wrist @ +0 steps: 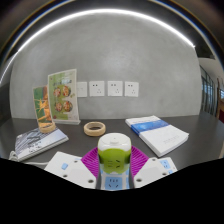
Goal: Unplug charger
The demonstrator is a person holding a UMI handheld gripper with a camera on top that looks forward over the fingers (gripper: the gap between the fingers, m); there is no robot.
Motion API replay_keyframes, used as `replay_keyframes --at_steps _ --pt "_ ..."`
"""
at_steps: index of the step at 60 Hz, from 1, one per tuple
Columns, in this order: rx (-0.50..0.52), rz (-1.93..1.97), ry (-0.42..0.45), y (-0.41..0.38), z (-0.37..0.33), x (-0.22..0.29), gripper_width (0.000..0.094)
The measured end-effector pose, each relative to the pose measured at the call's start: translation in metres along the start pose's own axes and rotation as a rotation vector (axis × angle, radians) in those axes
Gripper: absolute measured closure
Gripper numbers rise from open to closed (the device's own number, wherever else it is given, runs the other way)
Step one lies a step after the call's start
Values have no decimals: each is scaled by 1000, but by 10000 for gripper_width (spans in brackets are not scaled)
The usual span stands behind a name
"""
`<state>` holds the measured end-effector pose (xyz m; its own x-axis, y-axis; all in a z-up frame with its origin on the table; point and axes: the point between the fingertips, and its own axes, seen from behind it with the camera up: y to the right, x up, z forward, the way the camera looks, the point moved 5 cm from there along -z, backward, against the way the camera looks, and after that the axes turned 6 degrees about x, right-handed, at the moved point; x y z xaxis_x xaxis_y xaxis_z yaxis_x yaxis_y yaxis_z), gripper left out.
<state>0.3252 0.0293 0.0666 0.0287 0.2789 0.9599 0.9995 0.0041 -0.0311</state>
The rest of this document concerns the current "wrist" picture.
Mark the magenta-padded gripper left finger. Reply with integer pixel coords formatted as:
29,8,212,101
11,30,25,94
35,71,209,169
57,146,101,190

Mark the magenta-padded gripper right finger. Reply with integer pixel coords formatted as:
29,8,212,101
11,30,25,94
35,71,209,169
130,145,169,188

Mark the green and white charger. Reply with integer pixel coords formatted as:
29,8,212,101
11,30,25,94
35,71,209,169
97,132,132,175

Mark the white book with blue band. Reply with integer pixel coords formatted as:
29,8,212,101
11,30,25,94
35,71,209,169
124,115,190,158

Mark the beige tape roll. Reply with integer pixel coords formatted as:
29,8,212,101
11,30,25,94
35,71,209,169
83,121,107,137

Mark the grey magazine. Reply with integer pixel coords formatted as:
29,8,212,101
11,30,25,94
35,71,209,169
13,126,70,163

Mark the small orange menu sign stand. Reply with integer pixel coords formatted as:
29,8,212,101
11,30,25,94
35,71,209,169
32,85,57,134

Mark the large green menu sign stand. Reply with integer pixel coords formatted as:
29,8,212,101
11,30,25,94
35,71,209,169
47,68,82,126

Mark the dark-framed glass partition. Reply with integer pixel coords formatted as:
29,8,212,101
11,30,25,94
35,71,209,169
199,64,221,118

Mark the curved white light strip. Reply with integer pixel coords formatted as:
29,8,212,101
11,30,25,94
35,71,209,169
0,8,196,84

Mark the white power strip cable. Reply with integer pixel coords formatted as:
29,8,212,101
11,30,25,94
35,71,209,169
8,150,49,167

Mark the white wall socket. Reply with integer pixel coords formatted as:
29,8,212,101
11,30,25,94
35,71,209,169
88,80,106,98
124,81,140,98
76,81,88,98
107,80,124,98

